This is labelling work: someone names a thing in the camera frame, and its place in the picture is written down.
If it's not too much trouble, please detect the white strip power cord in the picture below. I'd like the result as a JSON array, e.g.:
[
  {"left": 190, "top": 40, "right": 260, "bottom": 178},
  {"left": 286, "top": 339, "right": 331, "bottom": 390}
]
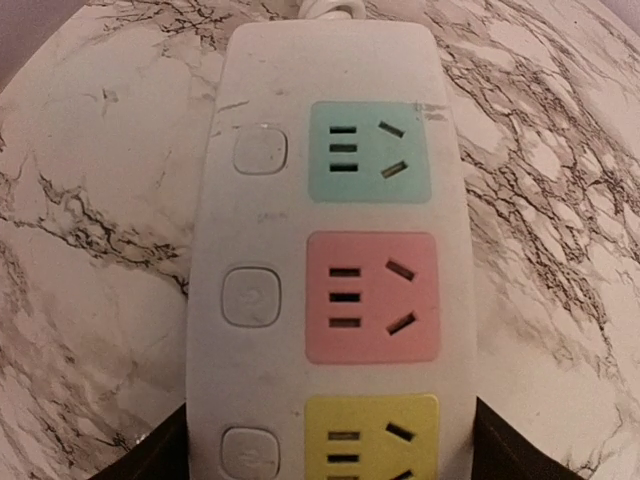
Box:
[{"left": 297, "top": 0, "right": 366, "bottom": 21}]

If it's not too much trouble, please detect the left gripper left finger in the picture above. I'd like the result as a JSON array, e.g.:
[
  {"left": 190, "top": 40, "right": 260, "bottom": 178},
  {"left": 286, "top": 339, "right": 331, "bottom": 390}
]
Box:
[{"left": 94, "top": 404, "right": 188, "bottom": 480}]

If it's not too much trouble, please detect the white pastel power strip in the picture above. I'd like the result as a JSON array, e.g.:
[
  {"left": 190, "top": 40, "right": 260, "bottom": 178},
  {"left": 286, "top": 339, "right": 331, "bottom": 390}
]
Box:
[{"left": 186, "top": 20, "right": 477, "bottom": 479}]

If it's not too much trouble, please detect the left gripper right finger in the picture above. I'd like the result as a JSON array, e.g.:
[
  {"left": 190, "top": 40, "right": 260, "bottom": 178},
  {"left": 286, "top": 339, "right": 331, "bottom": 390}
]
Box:
[{"left": 473, "top": 398, "right": 575, "bottom": 480}]

